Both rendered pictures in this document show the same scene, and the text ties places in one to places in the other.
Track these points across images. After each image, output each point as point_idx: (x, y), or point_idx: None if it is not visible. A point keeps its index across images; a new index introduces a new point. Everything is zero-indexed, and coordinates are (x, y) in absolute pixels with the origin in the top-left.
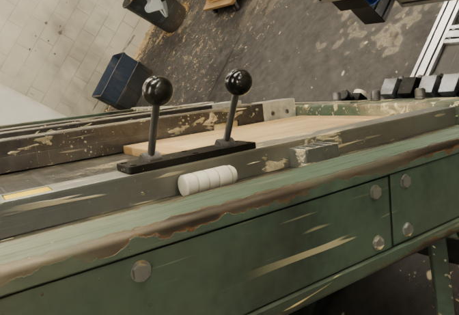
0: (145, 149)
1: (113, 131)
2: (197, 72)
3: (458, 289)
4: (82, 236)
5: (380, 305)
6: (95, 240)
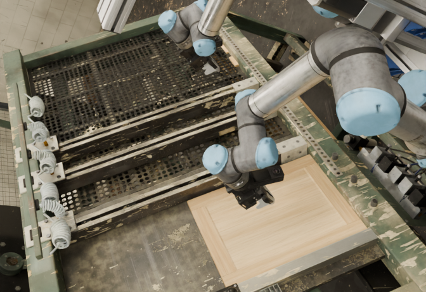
0: (198, 223)
1: (180, 194)
2: None
3: (417, 227)
4: None
5: None
6: None
